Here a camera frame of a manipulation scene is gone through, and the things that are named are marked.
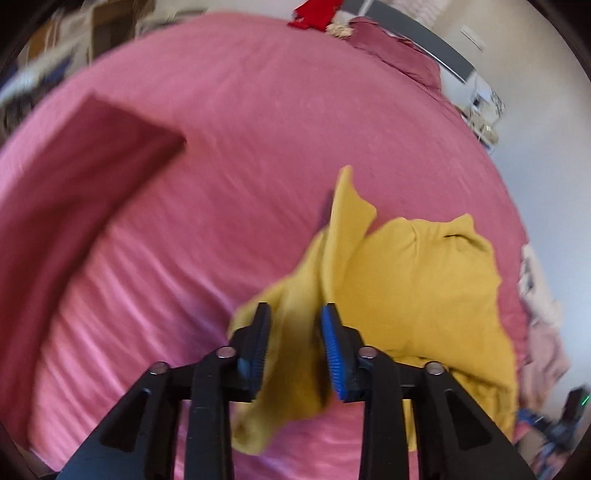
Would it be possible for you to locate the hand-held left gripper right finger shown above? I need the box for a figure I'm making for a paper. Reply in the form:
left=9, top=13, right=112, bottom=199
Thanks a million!
left=321, top=302, right=539, bottom=480

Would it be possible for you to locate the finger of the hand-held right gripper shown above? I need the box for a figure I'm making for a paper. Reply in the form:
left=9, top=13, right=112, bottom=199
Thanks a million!
left=516, top=408, right=555, bottom=430

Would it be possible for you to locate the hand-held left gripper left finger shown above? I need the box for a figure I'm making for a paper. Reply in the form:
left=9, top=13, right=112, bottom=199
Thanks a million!
left=55, top=302, right=273, bottom=480

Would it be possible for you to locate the pale pink knit sweater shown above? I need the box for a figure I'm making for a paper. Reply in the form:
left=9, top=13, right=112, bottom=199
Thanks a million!
left=526, top=318, right=573, bottom=407

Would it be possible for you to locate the yellow garment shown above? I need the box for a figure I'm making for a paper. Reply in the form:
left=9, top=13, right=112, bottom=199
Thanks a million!
left=228, top=165, right=518, bottom=455

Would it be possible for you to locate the pink bed sheet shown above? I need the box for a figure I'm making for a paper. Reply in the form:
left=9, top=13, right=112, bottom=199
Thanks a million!
left=0, top=11, right=532, bottom=480

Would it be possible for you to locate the white bedside shelf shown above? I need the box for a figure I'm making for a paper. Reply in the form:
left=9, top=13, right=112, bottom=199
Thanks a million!
left=462, top=76, right=506, bottom=153

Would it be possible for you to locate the grey headboard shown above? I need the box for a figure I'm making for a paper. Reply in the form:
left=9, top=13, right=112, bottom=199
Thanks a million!
left=344, top=0, right=476, bottom=84

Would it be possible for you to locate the red cloth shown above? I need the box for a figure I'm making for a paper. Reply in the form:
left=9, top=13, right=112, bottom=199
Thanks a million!
left=287, top=0, right=345, bottom=32

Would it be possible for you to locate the wooden furniture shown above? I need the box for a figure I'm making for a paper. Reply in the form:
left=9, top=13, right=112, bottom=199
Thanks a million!
left=28, top=0, right=158, bottom=61

